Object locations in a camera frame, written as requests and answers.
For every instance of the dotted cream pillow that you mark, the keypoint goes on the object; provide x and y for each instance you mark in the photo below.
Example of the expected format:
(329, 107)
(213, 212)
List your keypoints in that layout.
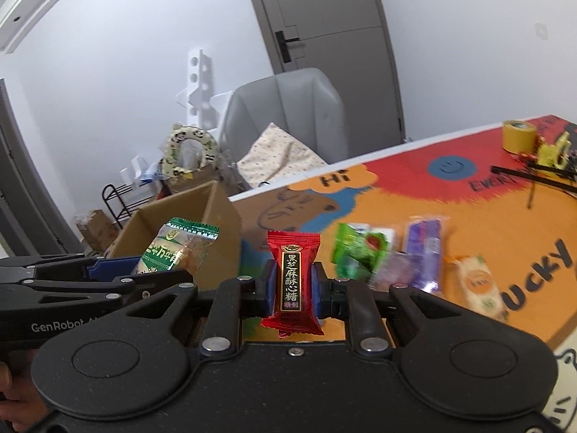
(275, 153)

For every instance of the clear plastic bag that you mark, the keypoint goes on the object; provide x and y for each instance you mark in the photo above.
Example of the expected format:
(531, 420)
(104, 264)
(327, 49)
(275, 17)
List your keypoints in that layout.
(227, 171)

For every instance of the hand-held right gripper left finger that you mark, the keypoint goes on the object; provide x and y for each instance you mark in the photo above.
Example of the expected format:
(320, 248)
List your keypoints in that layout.
(271, 288)

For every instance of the dark grey door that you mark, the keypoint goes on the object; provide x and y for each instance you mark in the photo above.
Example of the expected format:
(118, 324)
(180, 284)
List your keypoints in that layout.
(27, 189)

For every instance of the colourful printed table mat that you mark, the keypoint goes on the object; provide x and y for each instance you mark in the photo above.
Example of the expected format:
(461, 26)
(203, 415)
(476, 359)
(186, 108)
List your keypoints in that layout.
(405, 189)

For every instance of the pale lilac snack packet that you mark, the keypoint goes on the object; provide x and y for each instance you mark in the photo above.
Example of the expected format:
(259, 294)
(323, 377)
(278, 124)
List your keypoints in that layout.
(390, 270)

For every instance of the purple snack packet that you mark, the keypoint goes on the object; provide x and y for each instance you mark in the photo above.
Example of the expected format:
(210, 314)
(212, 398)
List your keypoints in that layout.
(426, 243)

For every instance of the grey chair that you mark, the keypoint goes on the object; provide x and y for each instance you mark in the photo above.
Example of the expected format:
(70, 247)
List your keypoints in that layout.
(293, 99)

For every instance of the brown cardboard box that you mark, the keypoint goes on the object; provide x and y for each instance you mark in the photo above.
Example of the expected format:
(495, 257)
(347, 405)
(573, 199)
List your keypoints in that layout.
(216, 216)

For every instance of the yellow crumpled wrapper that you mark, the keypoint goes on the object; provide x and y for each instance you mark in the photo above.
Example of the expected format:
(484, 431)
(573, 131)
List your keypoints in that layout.
(547, 153)

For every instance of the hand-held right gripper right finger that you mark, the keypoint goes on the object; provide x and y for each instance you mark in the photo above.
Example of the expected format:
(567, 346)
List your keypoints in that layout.
(321, 295)

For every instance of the green white snack packet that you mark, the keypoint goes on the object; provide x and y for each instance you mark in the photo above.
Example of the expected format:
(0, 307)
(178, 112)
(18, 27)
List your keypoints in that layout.
(180, 243)

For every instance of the yellow tape roll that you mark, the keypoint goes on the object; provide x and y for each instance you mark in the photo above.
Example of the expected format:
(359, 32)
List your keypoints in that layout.
(518, 140)

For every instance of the white orange snack packet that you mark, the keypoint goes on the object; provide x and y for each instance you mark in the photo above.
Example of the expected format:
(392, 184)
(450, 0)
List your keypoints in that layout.
(478, 288)

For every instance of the person's left hand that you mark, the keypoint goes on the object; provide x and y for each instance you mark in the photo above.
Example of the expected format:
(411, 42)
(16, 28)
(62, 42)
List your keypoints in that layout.
(9, 376)

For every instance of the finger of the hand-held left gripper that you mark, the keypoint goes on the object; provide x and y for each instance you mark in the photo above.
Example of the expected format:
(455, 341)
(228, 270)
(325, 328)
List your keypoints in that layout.
(112, 267)
(148, 282)

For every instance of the green plum candy packet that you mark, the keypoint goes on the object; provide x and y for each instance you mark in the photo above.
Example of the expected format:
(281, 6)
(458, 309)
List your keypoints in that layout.
(351, 246)

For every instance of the red candy packet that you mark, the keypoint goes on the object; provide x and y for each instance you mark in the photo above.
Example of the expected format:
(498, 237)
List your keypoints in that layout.
(293, 252)

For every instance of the small brown box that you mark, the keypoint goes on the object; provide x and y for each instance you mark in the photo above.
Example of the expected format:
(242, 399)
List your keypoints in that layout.
(97, 230)

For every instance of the white perforated rack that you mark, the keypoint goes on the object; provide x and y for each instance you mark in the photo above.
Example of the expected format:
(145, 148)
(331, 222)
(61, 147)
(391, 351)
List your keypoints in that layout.
(198, 67)

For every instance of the white plastic holder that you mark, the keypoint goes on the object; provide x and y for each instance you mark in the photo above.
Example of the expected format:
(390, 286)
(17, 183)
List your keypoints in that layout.
(133, 171)

